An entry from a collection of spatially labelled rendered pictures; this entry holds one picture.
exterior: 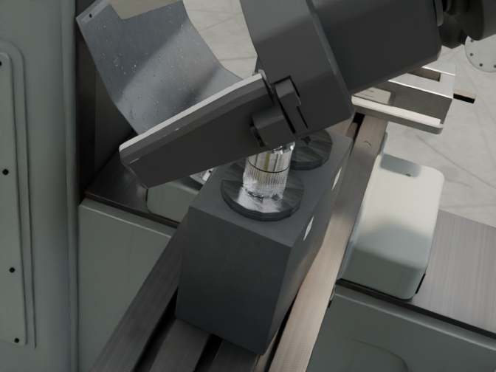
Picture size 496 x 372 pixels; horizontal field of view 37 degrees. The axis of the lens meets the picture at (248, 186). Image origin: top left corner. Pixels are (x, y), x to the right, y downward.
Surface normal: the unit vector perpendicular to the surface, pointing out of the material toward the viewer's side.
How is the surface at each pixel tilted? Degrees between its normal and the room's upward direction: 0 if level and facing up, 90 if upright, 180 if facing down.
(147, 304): 0
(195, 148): 98
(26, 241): 88
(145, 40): 63
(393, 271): 90
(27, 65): 88
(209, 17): 0
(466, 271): 0
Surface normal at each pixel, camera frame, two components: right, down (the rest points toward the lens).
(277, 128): 0.19, 0.76
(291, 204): 0.15, -0.75
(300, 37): -0.11, 0.15
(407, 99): -0.27, 0.60
